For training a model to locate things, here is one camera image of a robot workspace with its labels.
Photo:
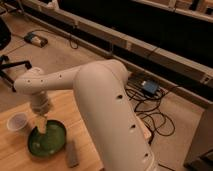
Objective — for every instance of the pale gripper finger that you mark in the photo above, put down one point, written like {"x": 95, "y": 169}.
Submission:
{"x": 41, "y": 122}

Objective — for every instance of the green round plate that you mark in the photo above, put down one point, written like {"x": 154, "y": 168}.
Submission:
{"x": 48, "y": 144}

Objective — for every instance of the grey rectangular block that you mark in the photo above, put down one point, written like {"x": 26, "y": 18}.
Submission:
{"x": 71, "y": 154}

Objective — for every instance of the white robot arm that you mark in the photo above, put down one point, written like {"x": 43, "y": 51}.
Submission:
{"x": 101, "y": 99}

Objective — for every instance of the black office chair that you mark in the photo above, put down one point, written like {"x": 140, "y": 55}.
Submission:
{"x": 5, "y": 38}

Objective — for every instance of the blue power adapter box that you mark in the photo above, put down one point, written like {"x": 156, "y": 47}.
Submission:
{"x": 150, "y": 87}

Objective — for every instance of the floor device with cable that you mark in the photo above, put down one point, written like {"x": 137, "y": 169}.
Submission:
{"x": 35, "y": 39}

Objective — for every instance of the long metal rail frame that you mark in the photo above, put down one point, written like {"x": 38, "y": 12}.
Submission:
{"x": 174, "y": 46}

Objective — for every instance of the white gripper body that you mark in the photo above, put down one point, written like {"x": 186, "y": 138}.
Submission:
{"x": 40, "y": 103}

